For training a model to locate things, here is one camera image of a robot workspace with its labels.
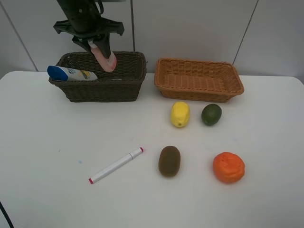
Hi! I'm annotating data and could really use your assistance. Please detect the white shampoo bottle blue cap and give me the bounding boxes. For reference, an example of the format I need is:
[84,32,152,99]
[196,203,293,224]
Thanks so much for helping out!
[47,66,98,81]

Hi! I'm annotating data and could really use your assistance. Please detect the white marker pink caps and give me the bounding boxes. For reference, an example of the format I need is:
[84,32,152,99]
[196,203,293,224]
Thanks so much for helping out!
[88,147,144,184]

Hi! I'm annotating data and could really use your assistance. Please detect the black cable at edge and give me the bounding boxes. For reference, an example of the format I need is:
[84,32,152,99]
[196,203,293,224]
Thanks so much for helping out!
[0,201,14,228]

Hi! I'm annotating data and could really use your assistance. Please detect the orange tangerine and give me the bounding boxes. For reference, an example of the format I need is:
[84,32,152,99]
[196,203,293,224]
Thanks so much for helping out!
[212,152,245,184]

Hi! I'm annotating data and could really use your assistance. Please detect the brown kiwi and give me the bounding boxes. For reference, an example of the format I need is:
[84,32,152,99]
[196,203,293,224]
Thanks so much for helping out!
[158,146,181,178]

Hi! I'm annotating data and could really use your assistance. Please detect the yellow lemon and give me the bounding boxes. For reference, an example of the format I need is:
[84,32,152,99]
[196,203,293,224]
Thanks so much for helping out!
[171,101,190,128]

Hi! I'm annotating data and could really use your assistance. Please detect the orange wicker basket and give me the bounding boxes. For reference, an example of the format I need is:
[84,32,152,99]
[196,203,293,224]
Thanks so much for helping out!
[154,58,244,103]

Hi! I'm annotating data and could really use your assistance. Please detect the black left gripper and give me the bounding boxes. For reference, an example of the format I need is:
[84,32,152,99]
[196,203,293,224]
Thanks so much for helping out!
[53,18,124,58]

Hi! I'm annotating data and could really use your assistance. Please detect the green lime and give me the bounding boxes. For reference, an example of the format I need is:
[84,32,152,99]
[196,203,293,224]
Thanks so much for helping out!
[201,104,222,126]

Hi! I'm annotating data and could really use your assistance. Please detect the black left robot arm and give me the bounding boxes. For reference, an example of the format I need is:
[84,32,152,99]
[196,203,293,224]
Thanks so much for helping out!
[54,0,124,59]

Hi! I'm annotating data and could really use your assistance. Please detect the dark brown wicker basket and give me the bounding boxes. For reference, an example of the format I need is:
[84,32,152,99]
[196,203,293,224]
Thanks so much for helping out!
[48,51,147,103]

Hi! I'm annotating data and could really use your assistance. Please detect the pink bottle white cap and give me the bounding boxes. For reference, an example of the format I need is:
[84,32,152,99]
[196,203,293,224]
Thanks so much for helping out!
[88,39,117,72]

